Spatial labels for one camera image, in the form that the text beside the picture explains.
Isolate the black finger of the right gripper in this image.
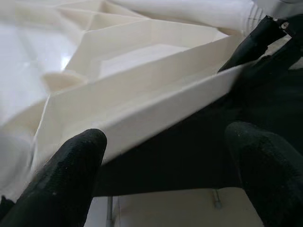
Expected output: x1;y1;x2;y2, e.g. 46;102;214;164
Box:
217;15;285;72

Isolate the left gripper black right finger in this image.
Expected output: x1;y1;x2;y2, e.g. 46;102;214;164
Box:
224;122;303;227

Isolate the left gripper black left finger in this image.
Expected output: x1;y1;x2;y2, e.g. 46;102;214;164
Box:
0;129;107;227

